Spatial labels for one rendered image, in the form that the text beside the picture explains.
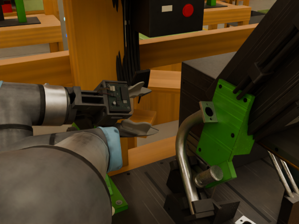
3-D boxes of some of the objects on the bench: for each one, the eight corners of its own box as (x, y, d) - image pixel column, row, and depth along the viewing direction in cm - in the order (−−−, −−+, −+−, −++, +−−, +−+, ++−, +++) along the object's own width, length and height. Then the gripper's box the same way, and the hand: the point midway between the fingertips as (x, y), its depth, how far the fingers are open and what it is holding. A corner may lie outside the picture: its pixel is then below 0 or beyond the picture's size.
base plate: (396, 174, 109) (398, 170, 108) (74, 344, 63) (73, 338, 62) (293, 120, 141) (294, 116, 140) (33, 206, 96) (32, 201, 95)
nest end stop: (202, 218, 86) (214, 215, 82) (184, 221, 83) (196, 219, 79) (201, 213, 87) (213, 210, 83) (183, 217, 84) (195, 214, 80)
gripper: (76, 136, 55) (177, 134, 65) (68, 57, 59) (163, 68, 70) (62, 149, 61) (155, 146, 72) (56, 77, 66) (144, 84, 77)
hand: (149, 112), depth 73 cm, fingers open, 8 cm apart
